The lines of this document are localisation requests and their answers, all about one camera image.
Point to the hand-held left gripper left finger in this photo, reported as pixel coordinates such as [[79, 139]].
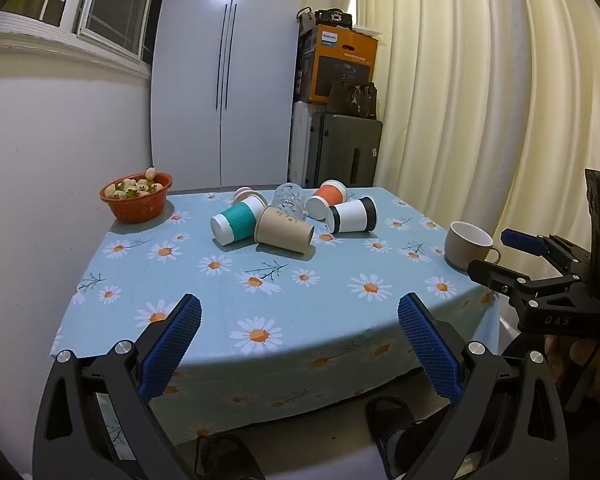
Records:
[[172, 347]]

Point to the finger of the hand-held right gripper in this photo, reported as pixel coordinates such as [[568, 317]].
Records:
[[522, 241], [497, 277]]

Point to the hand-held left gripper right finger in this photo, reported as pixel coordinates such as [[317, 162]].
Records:
[[430, 350]]

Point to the teal sleeved white cup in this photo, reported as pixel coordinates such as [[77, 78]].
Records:
[[237, 220]]

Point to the black and white cup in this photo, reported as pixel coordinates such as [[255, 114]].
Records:
[[352, 215]]

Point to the brown kraft paper cup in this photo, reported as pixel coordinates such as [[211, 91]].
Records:
[[280, 232]]

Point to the pink cup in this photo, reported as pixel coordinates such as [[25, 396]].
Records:
[[244, 192]]

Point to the orange sleeved white cup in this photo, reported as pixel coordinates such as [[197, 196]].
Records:
[[328, 194]]

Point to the clear glass cup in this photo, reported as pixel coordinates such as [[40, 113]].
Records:
[[287, 197]]

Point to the person's right hand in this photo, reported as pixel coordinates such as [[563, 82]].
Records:
[[557, 362]]

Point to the beige ceramic mug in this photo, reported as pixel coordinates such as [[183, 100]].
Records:
[[462, 252]]

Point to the black slipper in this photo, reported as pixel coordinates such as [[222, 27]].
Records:
[[230, 457], [395, 435]]

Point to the blue daisy print tablecloth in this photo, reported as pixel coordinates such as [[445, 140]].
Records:
[[280, 305]]

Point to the red plastic colander bowl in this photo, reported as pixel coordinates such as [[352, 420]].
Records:
[[135, 211]]

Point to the pile of white strawberries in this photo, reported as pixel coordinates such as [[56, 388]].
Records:
[[130, 188]]

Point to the cream curtain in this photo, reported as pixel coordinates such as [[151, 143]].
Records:
[[455, 85]]

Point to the grey suitcase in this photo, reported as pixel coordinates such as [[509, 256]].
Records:
[[345, 150]]

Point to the dark handbag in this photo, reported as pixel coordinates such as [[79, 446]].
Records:
[[342, 101]]

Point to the orange cardboard box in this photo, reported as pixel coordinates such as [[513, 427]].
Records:
[[345, 57]]

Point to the white wardrobe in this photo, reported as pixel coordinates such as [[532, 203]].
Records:
[[190, 85]]

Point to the white framed window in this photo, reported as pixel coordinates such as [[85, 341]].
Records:
[[110, 5]]

